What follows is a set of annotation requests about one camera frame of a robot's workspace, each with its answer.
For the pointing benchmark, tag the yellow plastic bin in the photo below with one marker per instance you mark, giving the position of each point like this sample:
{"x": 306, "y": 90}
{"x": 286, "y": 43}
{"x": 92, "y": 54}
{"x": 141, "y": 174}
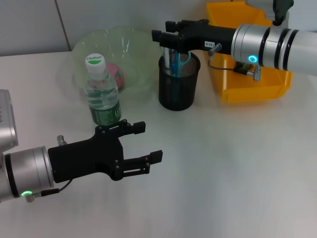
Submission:
{"x": 247, "y": 91}

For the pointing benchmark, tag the green plastic wrapper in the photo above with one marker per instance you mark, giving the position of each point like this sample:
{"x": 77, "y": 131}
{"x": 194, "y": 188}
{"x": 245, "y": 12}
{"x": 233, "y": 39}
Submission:
{"x": 242, "y": 67}

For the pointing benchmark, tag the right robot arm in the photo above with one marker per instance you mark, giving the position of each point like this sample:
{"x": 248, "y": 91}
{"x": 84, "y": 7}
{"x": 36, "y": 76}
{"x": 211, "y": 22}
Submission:
{"x": 284, "y": 47}

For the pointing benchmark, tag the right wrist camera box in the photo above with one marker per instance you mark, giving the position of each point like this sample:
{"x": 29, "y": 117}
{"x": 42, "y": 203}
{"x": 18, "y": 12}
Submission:
{"x": 272, "y": 10}

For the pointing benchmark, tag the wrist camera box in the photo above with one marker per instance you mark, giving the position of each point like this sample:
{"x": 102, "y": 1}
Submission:
{"x": 7, "y": 119}
{"x": 272, "y": 10}

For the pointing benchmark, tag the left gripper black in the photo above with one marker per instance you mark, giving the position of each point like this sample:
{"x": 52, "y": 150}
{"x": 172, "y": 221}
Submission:
{"x": 86, "y": 158}

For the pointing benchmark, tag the water bottle green label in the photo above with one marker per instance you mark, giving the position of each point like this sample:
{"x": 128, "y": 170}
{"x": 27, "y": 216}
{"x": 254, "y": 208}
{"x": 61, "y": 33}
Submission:
{"x": 104, "y": 99}

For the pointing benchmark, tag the pink toy peach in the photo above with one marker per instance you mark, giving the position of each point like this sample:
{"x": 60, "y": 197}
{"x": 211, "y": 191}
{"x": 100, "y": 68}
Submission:
{"x": 117, "y": 74}

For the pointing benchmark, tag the black mesh pen holder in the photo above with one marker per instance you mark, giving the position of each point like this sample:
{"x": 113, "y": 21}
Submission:
{"x": 188, "y": 91}

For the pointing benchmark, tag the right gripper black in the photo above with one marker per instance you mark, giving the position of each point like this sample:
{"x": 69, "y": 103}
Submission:
{"x": 208, "y": 34}

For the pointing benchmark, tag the grey pen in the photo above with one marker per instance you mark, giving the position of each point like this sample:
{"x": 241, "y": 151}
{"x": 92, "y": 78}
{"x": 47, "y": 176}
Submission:
{"x": 166, "y": 59}

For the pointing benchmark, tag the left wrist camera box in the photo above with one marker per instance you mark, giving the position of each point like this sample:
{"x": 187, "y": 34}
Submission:
{"x": 7, "y": 119}

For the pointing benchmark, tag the light blue scissors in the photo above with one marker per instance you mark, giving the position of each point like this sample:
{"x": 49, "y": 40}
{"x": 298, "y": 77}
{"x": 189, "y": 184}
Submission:
{"x": 176, "y": 67}

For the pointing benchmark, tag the green translucent fruit bowl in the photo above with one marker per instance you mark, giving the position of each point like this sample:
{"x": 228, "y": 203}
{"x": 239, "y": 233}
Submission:
{"x": 133, "y": 62}

